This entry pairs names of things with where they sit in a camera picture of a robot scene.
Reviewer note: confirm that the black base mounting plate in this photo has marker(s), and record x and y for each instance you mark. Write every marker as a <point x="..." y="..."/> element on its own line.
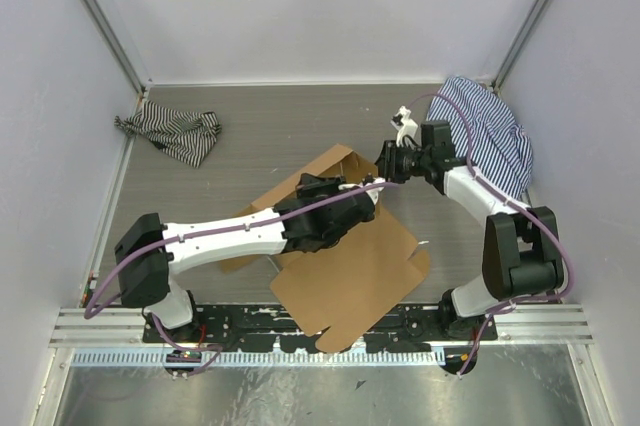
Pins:
<point x="262" y="328"/>

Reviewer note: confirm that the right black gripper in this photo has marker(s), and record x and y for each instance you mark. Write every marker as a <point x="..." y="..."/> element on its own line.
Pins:
<point x="388" y="162"/>

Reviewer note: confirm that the right aluminium frame post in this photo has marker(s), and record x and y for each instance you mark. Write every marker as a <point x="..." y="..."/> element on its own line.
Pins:
<point x="526" y="30"/>

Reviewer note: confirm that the left aluminium frame post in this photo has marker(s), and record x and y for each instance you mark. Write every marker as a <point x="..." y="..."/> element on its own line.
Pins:
<point x="100" y="19"/>

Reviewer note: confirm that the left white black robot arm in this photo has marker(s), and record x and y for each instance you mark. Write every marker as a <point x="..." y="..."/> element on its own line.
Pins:
<point x="152" y="253"/>

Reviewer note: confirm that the black white striped cloth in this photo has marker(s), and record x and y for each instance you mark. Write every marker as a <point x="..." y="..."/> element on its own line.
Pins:
<point x="185" y="136"/>

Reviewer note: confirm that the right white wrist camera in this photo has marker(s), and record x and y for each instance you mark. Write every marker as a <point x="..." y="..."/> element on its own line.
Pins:
<point x="406" y="127"/>

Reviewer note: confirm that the blue white striped cloth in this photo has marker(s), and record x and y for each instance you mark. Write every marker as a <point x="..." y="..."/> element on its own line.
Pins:
<point x="484" y="127"/>

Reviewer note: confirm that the slotted grey cable duct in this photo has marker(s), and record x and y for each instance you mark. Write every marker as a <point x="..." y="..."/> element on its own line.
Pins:
<point x="163" y="356"/>

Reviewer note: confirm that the aluminium frame post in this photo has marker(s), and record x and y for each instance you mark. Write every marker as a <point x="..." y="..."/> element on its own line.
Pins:
<point x="100" y="19"/>
<point x="526" y="30"/>

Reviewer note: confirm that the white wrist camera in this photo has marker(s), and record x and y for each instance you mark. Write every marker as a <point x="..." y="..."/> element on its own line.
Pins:
<point x="367" y="185"/>
<point x="406" y="127"/>

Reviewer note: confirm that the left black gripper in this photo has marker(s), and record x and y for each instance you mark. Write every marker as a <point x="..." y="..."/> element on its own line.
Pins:
<point x="311" y="184"/>

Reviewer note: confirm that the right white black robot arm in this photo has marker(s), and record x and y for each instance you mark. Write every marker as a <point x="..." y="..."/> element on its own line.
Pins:
<point x="519" y="258"/>

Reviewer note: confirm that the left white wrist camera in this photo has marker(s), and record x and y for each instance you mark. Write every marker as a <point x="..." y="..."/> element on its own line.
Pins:
<point x="367" y="185"/>

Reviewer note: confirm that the aluminium front rail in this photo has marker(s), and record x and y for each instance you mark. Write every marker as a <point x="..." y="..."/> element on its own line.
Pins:
<point x="548" y="323"/>

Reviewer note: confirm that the brown cardboard box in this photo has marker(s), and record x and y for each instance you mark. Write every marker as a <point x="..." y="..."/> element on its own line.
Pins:
<point x="349" y="287"/>

